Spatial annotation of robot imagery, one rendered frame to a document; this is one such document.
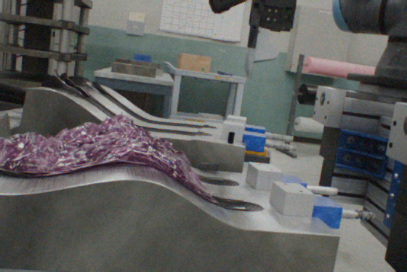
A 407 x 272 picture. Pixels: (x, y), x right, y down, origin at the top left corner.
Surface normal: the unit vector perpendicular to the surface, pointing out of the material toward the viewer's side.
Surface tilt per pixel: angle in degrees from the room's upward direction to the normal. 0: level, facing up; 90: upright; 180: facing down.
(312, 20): 90
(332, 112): 90
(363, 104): 90
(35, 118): 90
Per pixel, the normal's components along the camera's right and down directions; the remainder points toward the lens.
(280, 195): -0.97, -0.11
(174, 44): 0.09, 0.16
